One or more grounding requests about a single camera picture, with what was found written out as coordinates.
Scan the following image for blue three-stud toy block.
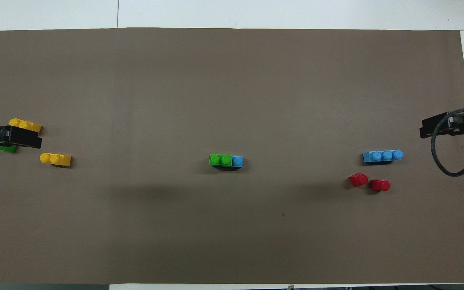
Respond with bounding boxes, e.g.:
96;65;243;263
363;149;404;164
210;156;243;168

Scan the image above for yellow two-stud toy block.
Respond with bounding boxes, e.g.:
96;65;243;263
40;153;72;167
9;118;42;134

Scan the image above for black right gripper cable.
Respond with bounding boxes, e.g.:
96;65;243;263
431;108;464;177

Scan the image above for brown table mat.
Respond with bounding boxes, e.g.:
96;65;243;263
0;27;464;285

